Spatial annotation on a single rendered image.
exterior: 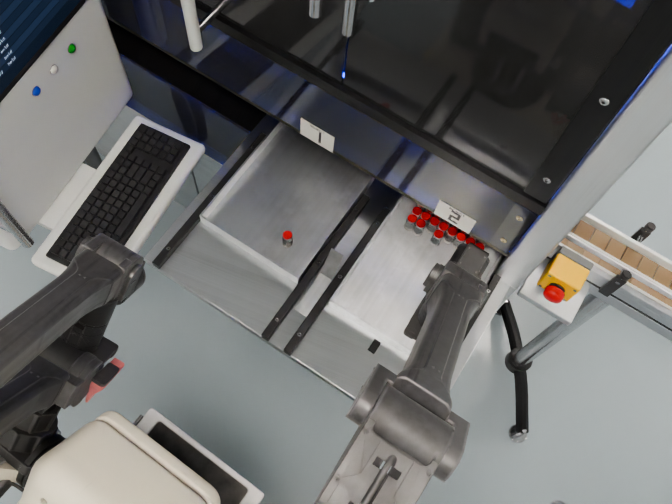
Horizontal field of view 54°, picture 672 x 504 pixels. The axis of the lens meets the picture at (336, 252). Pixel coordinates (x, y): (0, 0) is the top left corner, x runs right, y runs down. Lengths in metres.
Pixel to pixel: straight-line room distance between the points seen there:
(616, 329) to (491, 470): 0.70
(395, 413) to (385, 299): 0.83
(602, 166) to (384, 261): 0.57
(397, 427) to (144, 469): 0.40
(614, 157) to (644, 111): 0.11
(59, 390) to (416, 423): 0.55
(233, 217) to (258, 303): 0.21
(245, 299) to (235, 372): 0.89
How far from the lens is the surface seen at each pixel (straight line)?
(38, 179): 1.60
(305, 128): 1.45
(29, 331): 0.82
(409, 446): 0.63
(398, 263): 1.48
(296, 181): 1.55
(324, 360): 1.40
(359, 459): 0.62
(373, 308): 1.43
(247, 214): 1.51
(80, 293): 0.88
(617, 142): 1.05
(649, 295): 1.58
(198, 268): 1.47
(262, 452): 2.25
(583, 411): 2.47
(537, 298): 1.53
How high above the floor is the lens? 2.23
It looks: 67 degrees down
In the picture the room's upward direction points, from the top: 10 degrees clockwise
